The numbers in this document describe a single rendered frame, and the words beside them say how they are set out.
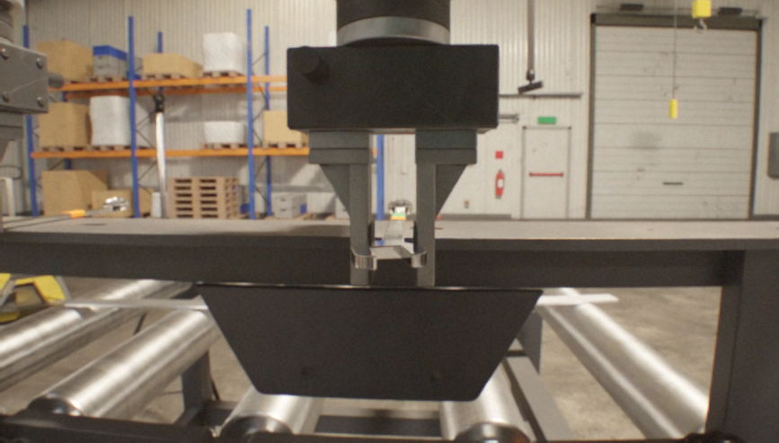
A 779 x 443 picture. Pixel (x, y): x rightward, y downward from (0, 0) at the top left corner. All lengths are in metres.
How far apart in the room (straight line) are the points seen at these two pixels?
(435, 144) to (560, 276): 0.22
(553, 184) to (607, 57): 3.22
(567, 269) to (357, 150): 0.25
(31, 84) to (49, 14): 13.52
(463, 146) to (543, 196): 9.62
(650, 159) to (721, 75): 2.65
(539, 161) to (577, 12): 3.62
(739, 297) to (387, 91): 0.39
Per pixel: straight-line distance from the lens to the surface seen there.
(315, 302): 0.40
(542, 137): 9.84
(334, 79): 0.25
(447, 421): 0.59
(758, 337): 0.51
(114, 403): 0.74
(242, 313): 0.43
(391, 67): 0.25
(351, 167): 0.25
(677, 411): 0.68
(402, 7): 0.24
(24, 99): 0.42
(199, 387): 1.68
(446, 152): 0.25
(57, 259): 0.55
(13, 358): 1.00
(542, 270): 0.41
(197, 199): 8.76
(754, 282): 0.49
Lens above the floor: 1.22
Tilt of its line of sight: 5 degrees down
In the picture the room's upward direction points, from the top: straight up
